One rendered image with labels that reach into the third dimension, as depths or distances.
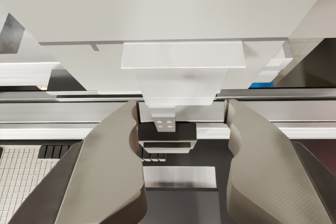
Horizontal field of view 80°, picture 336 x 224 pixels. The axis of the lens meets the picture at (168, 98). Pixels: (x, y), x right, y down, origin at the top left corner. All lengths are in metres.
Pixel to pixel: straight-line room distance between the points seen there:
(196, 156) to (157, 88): 0.53
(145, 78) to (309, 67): 0.61
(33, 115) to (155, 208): 0.43
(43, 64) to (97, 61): 0.11
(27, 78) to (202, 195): 0.26
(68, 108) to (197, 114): 0.31
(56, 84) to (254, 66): 0.21
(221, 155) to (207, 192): 0.53
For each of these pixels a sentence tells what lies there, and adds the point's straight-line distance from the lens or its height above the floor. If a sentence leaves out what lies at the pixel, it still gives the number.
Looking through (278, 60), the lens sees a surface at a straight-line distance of 0.26.
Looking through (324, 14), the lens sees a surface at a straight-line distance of 0.38.
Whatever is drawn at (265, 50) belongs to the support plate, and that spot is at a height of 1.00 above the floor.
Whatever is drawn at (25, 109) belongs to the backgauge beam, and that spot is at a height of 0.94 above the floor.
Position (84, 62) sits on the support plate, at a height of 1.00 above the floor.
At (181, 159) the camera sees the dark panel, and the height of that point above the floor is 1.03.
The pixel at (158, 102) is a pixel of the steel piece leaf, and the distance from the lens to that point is 0.26.
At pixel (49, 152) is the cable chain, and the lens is 0.70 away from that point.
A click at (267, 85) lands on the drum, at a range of 2.42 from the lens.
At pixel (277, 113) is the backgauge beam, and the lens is 0.53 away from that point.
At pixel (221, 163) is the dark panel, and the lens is 0.74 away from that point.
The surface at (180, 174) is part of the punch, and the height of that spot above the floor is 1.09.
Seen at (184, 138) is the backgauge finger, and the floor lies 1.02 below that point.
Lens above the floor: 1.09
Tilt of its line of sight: 22 degrees down
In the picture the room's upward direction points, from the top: 180 degrees counter-clockwise
